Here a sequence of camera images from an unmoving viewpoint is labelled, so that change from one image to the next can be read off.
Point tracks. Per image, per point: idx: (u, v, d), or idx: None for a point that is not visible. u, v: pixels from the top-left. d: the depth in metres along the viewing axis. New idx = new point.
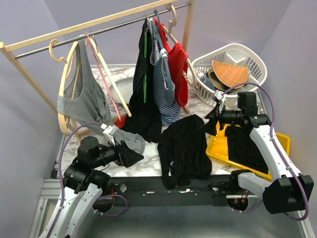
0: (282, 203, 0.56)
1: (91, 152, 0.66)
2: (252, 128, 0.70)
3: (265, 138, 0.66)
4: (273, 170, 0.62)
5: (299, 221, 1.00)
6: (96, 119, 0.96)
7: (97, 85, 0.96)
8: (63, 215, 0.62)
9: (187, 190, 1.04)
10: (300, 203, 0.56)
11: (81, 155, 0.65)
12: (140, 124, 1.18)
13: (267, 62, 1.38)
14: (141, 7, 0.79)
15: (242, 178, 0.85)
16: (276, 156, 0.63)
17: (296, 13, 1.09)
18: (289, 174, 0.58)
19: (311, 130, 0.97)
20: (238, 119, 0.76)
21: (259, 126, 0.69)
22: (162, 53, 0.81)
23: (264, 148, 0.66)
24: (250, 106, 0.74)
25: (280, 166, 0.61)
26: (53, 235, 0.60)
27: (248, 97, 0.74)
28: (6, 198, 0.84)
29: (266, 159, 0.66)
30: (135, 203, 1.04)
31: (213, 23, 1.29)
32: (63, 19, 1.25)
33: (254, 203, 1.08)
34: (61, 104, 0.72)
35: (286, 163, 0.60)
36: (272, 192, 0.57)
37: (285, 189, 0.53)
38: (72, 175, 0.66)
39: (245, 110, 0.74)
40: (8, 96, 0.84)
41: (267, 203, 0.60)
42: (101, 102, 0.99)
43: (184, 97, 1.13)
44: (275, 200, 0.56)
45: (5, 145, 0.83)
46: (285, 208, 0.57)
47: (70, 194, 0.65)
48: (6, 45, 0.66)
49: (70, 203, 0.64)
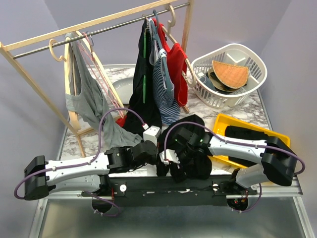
0: (284, 172, 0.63)
1: (144, 154, 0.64)
2: (209, 148, 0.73)
3: (221, 145, 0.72)
4: (253, 157, 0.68)
5: (299, 220, 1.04)
6: (95, 114, 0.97)
7: (94, 81, 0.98)
8: (82, 168, 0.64)
9: (187, 190, 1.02)
10: (290, 157, 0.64)
11: (135, 149, 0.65)
12: (139, 124, 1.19)
13: (268, 62, 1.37)
14: (139, 7, 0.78)
15: (239, 180, 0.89)
16: (243, 147, 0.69)
17: (296, 13, 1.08)
18: (262, 149, 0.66)
19: (312, 130, 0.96)
20: (192, 151, 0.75)
21: (210, 142, 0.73)
22: (161, 53, 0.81)
23: (231, 151, 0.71)
24: (189, 137, 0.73)
25: (252, 150, 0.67)
26: (59, 171, 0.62)
27: (183, 133, 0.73)
28: (6, 197, 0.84)
29: (239, 156, 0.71)
30: (135, 203, 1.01)
31: (213, 23, 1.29)
32: (63, 19, 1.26)
33: (252, 201, 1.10)
34: (70, 103, 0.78)
35: (250, 145, 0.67)
36: (272, 171, 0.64)
37: (272, 160, 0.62)
38: (117, 154, 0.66)
39: (190, 144, 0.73)
40: (9, 97, 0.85)
41: (279, 180, 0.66)
42: (99, 98, 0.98)
43: (184, 96, 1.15)
44: (278, 174, 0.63)
45: (6, 145, 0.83)
46: (290, 173, 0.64)
47: (105, 162, 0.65)
48: (4, 45, 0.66)
49: (96, 166, 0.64)
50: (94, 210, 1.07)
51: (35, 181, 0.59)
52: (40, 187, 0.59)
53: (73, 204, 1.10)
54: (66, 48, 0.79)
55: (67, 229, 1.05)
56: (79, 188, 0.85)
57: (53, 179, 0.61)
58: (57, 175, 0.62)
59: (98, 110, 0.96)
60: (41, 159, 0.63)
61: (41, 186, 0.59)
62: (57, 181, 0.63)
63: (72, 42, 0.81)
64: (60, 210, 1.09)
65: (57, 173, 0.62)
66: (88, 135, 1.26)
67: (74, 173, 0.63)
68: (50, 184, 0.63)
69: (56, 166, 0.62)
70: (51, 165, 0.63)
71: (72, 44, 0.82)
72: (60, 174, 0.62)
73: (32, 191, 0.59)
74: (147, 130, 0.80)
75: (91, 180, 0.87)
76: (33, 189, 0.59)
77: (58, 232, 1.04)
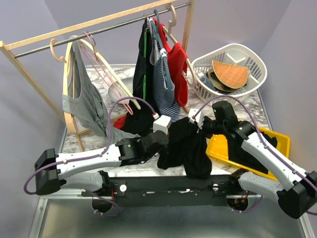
0: (301, 208, 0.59)
1: (156, 145, 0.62)
2: (242, 140, 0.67)
3: (259, 147, 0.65)
4: (280, 177, 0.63)
5: (299, 220, 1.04)
6: (95, 120, 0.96)
7: (92, 87, 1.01)
8: (94, 160, 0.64)
9: (187, 190, 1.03)
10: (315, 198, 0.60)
11: (146, 139, 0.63)
12: (139, 125, 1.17)
13: (267, 62, 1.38)
14: (140, 7, 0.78)
15: (244, 185, 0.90)
16: (279, 163, 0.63)
17: (296, 13, 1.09)
18: (298, 178, 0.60)
19: (312, 130, 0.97)
20: (221, 130, 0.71)
21: (249, 136, 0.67)
22: (162, 53, 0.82)
23: (265, 157, 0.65)
24: (230, 116, 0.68)
25: (287, 172, 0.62)
26: (71, 164, 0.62)
27: (226, 108, 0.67)
28: (6, 197, 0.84)
29: (269, 167, 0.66)
30: (134, 204, 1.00)
31: (213, 24, 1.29)
32: (63, 19, 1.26)
33: (254, 201, 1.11)
34: (67, 104, 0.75)
35: (289, 166, 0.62)
36: (290, 200, 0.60)
37: (302, 193, 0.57)
38: (128, 145, 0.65)
39: (227, 123, 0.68)
40: (9, 97, 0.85)
41: (287, 208, 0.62)
42: (98, 102, 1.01)
43: (184, 97, 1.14)
44: (295, 206, 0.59)
45: (6, 145, 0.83)
46: (303, 209, 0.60)
47: (116, 154, 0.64)
48: (6, 44, 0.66)
49: (108, 158, 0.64)
50: (93, 210, 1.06)
51: (47, 175, 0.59)
52: (52, 180, 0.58)
53: (73, 205, 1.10)
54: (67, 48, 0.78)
55: (67, 229, 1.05)
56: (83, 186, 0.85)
57: (65, 172, 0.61)
58: (69, 168, 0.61)
59: (99, 114, 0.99)
60: (52, 152, 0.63)
61: (53, 179, 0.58)
62: (69, 174, 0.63)
63: (74, 47, 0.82)
64: (60, 210, 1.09)
65: (68, 166, 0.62)
66: (88, 135, 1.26)
67: (85, 166, 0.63)
68: (62, 178, 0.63)
69: (67, 158, 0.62)
70: (62, 157, 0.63)
71: (74, 49, 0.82)
72: (72, 167, 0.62)
73: (44, 185, 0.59)
74: (158, 119, 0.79)
75: (95, 179, 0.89)
76: (45, 182, 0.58)
77: (58, 232, 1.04)
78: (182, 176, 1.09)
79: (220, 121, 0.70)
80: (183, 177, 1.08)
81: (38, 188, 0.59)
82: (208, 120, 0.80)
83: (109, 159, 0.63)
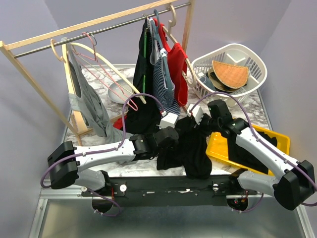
0: (295, 196, 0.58)
1: (168, 140, 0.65)
2: (236, 135, 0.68)
3: (252, 140, 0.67)
4: (273, 168, 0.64)
5: (299, 220, 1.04)
6: (96, 120, 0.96)
7: (90, 88, 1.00)
8: (112, 153, 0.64)
9: (187, 190, 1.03)
10: (310, 187, 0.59)
11: (158, 134, 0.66)
12: (139, 124, 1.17)
13: (267, 62, 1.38)
14: (140, 7, 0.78)
15: (242, 181, 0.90)
16: (271, 154, 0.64)
17: (296, 13, 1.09)
18: (290, 167, 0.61)
19: (312, 130, 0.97)
20: (216, 127, 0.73)
21: (241, 131, 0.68)
22: (162, 53, 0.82)
23: (257, 150, 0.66)
24: (224, 114, 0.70)
25: (279, 162, 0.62)
26: (88, 156, 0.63)
27: (220, 106, 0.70)
28: (6, 198, 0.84)
29: (261, 159, 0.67)
30: (134, 203, 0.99)
31: (213, 24, 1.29)
32: (63, 19, 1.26)
33: (254, 201, 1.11)
34: (75, 102, 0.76)
35: (280, 156, 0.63)
36: (283, 190, 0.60)
37: (293, 182, 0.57)
38: (140, 140, 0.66)
39: (221, 120, 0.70)
40: (9, 96, 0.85)
41: (283, 200, 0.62)
42: (97, 102, 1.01)
43: (184, 96, 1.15)
44: (290, 196, 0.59)
45: (6, 145, 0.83)
46: (298, 200, 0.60)
47: (131, 148, 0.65)
48: (6, 44, 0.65)
49: (123, 151, 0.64)
50: (94, 210, 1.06)
51: (66, 166, 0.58)
52: (72, 172, 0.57)
53: (73, 205, 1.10)
54: (64, 48, 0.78)
55: (67, 229, 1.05)
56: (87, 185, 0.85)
57: (83, 164, 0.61)
58: (87, 160, 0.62)
59: (99, 115, 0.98)
60: (70, 145, 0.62)
61: (73, 171, 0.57)
62: (86, 167, 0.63)
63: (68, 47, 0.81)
64: (60, 210, 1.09)
65: (86, 158, 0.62)
66: (88, 135, 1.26)
67: (102, 159, 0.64)
68: (79, 170, 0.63)
69: (85, 151, 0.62)
70: (80, 150, 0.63)
71: (68, 49, 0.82)
72: (90, 159, 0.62)
73: (63, 177, 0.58)
74: (166, 117, 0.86)
75: (99, 177, 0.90)
76: (65, 175, 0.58)
77: (58, 232, 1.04)
78: (182, 176, 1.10)
79: (216, 119, 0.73)
80: (183, 177, 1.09)
81: (57, 181, 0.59)
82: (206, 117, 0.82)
83: (126, 152, 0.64)
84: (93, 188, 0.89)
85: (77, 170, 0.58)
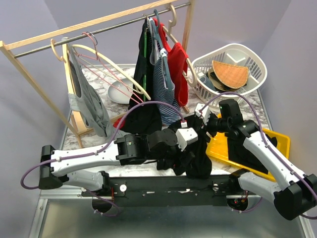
0: (296, 208, 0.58)
1: (162, 145, 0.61)
2: (245, 138, 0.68)
3: (260, 145, 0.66)
4: (278, 176, 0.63)
5: (299, 220, 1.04)
6: (96, 120, 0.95)
7: (90, 88, 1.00)
8: (90, 159, 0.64)
9: (187, 190, 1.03)
10: (311, 201, 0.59)
11: (151, 137, 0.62)
12: (139, 124, 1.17)
13: (267, 62, 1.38)
14: (140, 7, 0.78)
15: (243, 182, 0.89)
16: (278, 163, 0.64)
17: (296, 13, 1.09)
18: (295, 178, 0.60)
19: (311, 129, 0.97)
20: (225, 127, 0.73)
21: (251, 135, 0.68)
22: (162, 53, 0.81)
23: (264, 156, 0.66)
24: (235, 114, 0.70)
25: (285, 172, 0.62)
26: (65, 162, 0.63)
27: (232, 106, 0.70)
28: (6, 198, 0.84)
29: (267, 165, 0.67)
30: (134, 204, 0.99)
31: (213, 24, 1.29)
32: (63, 19, 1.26)
33: (254, 201, 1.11)
34: (74, 102, 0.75)
35: (287, 166, 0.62)
36: (285, 200, 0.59)
37: (297, 194, 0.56)
38: (129, 143, 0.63)
39: (231, 120, 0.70)
40: (9, 97, 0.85)
41: (283, 209, 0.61)
42: (97, 102, 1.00)
43: (184, 96, 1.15)
44: (290, 207, 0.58)
45: (6, 145, 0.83)
46: (299, 211, 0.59)
47: (114, 154, 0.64)
48: (6, 44, 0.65)
49: (104, 157, 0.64)
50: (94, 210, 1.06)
51: (41, 172, 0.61)
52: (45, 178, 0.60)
53: (73, 204, 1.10)
54: (64, 48, 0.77)
55: (67, 229, 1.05)
56: (85, 186, 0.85)
57: (58, 170, 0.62)
58: (62, 166, 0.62)
59: (99, 114, 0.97)
60: (48, 148, 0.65)
61: (46, 177, 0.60)
62: (65, 171, 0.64)
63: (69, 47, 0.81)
64: (60, 210, 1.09)
65: (62, 164, 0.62)
66: (88, 135, 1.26)
67: (79, 164, 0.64)
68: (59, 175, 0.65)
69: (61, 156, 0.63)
70: (56, 155, 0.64)
71: (69, 49, 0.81)
72: (65, 165, 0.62)
73: (41, 182, 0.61)
74: (184, 130, 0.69)
75: (96, 179, 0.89)
76: (41, 180, 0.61)
77: (58, 232, 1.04)
78: (182, 176, 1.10)
79: (225, 118, 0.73)
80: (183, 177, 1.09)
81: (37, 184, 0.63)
82: (212, 118, 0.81)
83: (106, 157, 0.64)
84: (90, 189, 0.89)
85: (49, 176, 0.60)
